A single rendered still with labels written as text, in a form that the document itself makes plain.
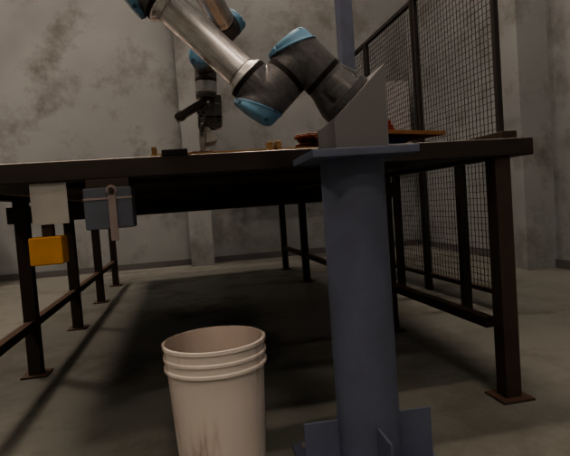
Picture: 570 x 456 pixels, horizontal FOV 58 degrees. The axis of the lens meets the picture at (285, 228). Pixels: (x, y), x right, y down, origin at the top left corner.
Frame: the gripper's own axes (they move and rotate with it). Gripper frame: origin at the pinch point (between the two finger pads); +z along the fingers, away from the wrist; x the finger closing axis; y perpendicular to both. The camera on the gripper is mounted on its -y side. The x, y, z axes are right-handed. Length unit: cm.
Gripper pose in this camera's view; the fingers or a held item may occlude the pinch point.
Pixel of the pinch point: (201, 152)
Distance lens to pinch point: 181.9
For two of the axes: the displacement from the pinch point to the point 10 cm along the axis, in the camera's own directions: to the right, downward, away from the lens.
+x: -1.9, -0.4, 9.8
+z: 0.2, 10.0, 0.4
